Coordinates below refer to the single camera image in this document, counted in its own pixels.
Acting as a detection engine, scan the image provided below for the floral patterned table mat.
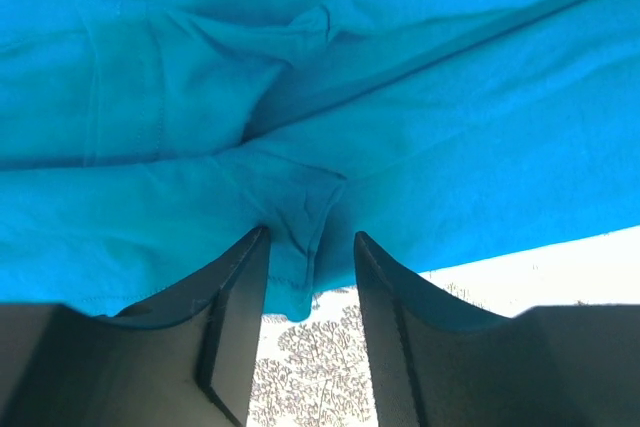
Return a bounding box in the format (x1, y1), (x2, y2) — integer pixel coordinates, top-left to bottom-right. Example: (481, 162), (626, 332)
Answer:
(247, 228), (639, 426)

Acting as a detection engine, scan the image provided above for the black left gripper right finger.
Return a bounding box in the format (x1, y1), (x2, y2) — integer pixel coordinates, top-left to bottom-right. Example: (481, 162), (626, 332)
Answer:
(354, 232), (639, 426)

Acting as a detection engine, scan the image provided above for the teal blue t shirt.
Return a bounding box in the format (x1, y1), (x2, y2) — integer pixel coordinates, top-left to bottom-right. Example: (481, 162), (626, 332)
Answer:
(1, 0), (639, 320)

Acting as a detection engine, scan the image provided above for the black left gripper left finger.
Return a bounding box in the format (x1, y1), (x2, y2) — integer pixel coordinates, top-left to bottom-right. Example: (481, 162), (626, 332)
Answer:
(1, 227), (270, 427)

